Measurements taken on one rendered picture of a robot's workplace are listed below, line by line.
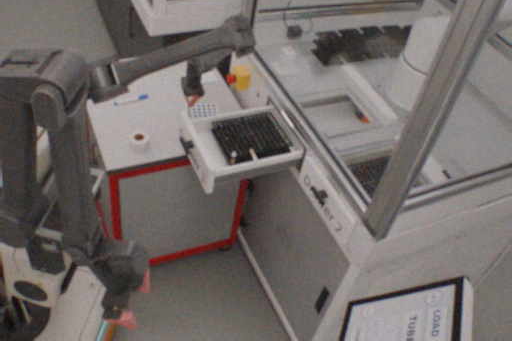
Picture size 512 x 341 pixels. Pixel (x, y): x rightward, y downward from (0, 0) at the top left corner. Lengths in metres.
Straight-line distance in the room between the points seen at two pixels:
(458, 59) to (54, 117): 0.79
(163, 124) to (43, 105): 1.25
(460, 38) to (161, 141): 1.15
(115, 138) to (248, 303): 0.98
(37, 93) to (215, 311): 1.76
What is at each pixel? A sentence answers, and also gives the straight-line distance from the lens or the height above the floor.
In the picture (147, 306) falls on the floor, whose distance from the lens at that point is 2.36.
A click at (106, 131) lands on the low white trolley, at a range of 1.94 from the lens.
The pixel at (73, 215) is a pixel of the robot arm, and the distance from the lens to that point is 0.96.
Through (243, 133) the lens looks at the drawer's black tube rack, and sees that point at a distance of 1.81.
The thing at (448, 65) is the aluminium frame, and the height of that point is 1.53.
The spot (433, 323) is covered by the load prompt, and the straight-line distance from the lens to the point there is 1.16.
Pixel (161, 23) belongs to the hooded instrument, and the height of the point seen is 0.87.
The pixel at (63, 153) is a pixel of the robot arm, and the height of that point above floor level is 1.47.
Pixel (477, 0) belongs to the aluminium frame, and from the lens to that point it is 1.09.
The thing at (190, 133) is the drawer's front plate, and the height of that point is 0.92.
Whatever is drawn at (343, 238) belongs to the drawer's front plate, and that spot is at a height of 0.85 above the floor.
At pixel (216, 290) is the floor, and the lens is 2.42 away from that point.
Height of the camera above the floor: 2.06
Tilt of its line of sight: 43 degrees down
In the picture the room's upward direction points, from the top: 12 degrees clockwise
